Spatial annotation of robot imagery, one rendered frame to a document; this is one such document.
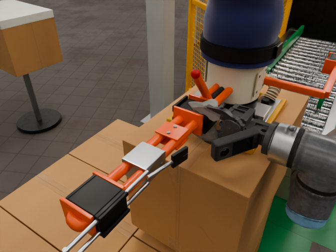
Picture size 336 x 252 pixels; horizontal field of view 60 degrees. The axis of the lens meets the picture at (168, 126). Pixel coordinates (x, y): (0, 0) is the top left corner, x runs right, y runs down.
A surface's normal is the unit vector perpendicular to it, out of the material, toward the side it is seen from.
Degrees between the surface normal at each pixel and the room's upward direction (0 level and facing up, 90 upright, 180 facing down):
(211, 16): 75
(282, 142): 52
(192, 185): 90
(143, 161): 0
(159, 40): 90
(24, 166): 0
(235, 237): 90
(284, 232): 0
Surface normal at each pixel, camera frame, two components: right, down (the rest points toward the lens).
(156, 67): -0.54, 0.48
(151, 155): 0.00, -0.82
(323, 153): -0.40, -0.25
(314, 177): -0.75, 0.31
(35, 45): 0.79, 0.35
